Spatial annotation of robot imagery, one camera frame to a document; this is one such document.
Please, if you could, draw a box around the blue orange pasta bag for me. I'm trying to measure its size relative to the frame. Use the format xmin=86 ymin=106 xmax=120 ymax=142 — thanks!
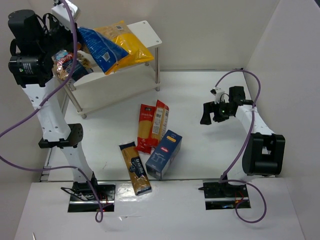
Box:
xmin=77 ymin=27 xmax=131 ymax=75

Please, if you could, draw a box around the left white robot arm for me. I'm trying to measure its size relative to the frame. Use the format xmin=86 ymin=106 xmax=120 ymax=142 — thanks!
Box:
xmin=8 ymin=9 xmax=98 ymax=201

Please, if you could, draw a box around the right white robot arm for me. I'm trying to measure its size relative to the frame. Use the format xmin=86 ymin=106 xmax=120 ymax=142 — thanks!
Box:
xmin=200 ymin=86 xmax=286 ymax=185

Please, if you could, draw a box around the yellow macaroni pasta bag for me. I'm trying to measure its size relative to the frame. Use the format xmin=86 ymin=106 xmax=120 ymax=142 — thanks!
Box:
xmin=94 ymin=20 xmax=154 ymax=67

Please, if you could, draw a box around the white two-tier metal shelf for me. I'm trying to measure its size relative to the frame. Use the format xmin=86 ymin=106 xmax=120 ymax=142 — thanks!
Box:
xmin=63 ymin=20 xmax=162 ymax=119

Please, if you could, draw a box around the clear fusilli bag blue label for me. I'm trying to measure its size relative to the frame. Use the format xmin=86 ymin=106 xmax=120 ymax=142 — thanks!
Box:
xmin=52 ymin=50 xmax=93 ymax=82

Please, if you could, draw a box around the red spaghetti pack barcode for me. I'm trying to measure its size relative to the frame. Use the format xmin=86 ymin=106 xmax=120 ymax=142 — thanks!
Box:
xmin=148 ymin=100 xmax=170 ymax=147

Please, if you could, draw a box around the red spaghetti pack front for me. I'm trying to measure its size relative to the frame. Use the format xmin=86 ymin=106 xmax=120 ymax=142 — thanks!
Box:
xmin=136 ymin=104 xmax=156 ymax=154

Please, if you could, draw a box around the dark blue Barilla box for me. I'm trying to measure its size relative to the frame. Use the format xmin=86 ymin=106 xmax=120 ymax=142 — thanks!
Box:
xmin=145 ymin=130 xmax=183 ymax=181

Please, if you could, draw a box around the black label spaghetti pack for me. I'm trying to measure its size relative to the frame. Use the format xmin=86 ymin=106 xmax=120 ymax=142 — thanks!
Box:
xmin=119 ymin=141 xmax=152 ymax=196

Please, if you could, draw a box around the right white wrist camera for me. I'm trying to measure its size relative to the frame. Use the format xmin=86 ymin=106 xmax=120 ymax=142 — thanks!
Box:
xmin=210 ymin=87 xmax=226 ymax=104

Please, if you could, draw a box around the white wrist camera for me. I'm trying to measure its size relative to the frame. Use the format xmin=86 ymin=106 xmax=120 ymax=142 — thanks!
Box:
xmin=210 ymin=87 xmax=226 ymax=104
xmin=51 ymin=0 xmax=81 ymax=30

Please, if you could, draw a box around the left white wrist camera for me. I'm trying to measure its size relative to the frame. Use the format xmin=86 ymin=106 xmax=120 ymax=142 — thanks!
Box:
xmin=51 ymin=0 xmax=81 ymax=30

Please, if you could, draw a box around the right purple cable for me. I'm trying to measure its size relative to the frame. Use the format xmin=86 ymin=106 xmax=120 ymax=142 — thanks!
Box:
xmin=218 ymin=69 xmax=267 ymax=224

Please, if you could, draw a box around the purple cable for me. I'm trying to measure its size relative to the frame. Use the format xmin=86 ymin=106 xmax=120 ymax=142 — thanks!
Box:
xmin=0 ymin=0 xmax=113 ymax=223
xmin=218 ymin=69 xmax=267 ymax=224

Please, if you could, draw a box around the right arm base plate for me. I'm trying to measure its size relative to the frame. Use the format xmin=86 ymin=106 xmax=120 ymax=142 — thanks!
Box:
xmin=198 ymin=182 xmax=251 ymax=210

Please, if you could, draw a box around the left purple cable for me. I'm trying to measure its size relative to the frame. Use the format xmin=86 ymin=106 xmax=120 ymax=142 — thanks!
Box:
xmin=0 ymin=0 xmax=113 ymax=223

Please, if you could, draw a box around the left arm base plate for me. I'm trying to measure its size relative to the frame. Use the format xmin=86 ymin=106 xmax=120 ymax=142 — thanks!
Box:
xmin=60 ymin=182 xmax=116 ymax=213

